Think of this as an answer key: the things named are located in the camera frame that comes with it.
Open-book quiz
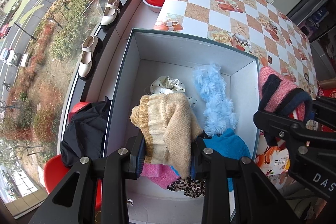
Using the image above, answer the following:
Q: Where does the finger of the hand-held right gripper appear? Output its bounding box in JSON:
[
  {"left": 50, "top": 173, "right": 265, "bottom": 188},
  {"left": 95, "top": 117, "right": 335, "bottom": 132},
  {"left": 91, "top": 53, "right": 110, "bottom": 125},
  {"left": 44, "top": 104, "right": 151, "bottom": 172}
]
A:
[
  {"left": 310, "top": 96, "right": 336, "bottom": 133},
  {"left": 253, "top": 110, "right": 314, "bottom": 155}
]

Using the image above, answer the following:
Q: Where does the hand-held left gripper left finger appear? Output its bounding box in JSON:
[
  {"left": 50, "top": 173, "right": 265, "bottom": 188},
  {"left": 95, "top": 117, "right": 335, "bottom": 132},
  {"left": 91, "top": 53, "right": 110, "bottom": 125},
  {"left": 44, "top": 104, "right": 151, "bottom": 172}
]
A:
[{"left": 29, "top": 134, "right": 145, "bottom": 224}]

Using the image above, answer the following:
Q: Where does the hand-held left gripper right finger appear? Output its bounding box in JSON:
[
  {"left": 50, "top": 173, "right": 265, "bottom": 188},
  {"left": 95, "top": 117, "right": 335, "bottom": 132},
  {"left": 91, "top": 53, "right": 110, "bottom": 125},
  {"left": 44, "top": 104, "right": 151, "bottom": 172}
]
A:
[{"left": 190, "top": 137, "right": 310, "bottom": 224}]

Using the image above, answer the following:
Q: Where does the blue cloth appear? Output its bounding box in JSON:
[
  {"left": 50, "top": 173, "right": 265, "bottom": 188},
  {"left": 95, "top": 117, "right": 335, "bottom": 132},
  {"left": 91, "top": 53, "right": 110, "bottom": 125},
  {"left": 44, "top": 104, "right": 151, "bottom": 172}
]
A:
[
  {"left": 169, "top": 166, "right": 182, "bottom": 178},
  {"left": 203, "top": 128, "right": 252, "bottom": 192}
]

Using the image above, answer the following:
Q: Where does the leopard print scrunchie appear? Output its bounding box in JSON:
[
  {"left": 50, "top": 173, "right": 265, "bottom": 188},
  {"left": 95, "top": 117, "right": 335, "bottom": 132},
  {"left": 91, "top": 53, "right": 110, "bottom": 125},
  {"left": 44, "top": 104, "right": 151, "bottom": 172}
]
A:
[{"left": 166, "top": 177, "right": 207, "bottom": 199}]

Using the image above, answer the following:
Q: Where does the pink knitted cloth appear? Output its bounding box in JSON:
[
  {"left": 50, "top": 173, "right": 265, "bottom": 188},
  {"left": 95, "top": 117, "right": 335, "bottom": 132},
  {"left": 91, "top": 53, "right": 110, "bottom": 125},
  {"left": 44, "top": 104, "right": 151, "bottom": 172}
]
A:
[{"left": 141, "top": 162, "right": 182, "bottom": 190}]

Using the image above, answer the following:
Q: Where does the pink black knitted sock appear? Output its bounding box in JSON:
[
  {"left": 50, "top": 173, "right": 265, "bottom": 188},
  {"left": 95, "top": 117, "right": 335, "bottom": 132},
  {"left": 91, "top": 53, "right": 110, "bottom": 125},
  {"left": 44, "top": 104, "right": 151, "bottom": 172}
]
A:
[{"left": 257, "top": 66, "right": 313, "bottom": 146}]

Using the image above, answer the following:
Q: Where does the beige knitted sock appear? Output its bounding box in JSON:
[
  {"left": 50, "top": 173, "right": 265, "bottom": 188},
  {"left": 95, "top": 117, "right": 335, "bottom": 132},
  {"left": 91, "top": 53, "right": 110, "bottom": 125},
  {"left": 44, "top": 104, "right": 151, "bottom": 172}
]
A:
[{"left": 130, "top": 93, "right": 203, "bottom": 180}]

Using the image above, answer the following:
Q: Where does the light blue fluffy sock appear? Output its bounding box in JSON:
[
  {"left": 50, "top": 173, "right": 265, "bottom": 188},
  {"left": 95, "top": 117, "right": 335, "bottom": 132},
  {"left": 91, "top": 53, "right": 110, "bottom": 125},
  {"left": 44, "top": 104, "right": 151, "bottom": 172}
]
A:
[{"left": 192, "top": 63, "right": 238, "bottom": 138}]

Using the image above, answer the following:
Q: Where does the cream polka dot scrunchie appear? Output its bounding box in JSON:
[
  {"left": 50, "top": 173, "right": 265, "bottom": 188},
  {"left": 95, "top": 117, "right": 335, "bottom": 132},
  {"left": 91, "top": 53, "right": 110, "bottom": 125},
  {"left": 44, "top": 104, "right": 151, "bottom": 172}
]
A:
[{"left": 150, "top": 75, "right": 197, "bottom": 109}]

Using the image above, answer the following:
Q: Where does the white cardboard box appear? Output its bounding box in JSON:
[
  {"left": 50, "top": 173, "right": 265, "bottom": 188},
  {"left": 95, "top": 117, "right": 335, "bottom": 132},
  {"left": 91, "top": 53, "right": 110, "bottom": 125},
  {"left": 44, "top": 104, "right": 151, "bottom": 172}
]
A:
[{"left": 104, "top": 28, "right": 262, "bottom": 222}]

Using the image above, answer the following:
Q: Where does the orange printed carton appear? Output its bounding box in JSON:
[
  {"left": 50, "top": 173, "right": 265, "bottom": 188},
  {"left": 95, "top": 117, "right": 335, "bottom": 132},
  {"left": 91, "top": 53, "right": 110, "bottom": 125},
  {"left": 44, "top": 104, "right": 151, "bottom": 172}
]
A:
[{"left": 255, "top": 132, "right": 292, "bottom": 178}]

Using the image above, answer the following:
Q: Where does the black cloth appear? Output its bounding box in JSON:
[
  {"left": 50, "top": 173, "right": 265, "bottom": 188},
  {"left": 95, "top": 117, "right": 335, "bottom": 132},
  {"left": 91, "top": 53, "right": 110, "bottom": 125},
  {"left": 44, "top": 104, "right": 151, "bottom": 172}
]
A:
[{"left": 61, "top": 99, "right": 112, "bottom": 168}]

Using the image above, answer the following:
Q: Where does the red plastic stool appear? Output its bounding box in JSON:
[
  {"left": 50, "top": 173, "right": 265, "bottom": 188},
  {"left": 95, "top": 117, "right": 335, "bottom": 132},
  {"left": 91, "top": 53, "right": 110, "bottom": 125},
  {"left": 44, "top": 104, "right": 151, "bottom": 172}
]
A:
[{"left": 43, "top": 101, "right": 103, "bottom": 210}]

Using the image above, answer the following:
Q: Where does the checkered printed tablecloth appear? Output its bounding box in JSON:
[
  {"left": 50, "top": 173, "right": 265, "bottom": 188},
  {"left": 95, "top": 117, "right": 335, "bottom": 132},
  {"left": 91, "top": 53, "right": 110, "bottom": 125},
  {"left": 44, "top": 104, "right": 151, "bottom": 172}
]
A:
[{"left": 153, "top": 0, "right": 320, "bottom": 100}]

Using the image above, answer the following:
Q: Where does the white plastic basin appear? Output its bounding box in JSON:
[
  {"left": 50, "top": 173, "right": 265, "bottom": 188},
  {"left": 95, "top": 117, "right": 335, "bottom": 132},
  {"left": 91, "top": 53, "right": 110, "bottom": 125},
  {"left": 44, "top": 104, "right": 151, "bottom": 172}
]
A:
[{"left": 141, "top": 0, "right": 165, "bottom": 14}]

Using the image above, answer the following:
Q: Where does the black hair tie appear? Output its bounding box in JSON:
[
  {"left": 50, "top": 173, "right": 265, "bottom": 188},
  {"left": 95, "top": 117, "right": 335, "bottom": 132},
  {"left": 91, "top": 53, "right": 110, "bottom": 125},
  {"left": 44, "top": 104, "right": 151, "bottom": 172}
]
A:
[{"left": 304, "top": 73, "right": 316, "bottom": 86}]

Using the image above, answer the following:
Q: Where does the cream strap shoe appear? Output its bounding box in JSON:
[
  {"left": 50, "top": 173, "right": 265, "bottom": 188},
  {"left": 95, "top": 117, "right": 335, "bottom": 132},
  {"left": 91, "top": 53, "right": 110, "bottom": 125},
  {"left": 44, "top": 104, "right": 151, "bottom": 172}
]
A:
[
  {"left": 100, "top": 0, "right": 122, "bottom": 29},
  {"left": 78, "top": 34, "right": 99, "bottom": 81}
]

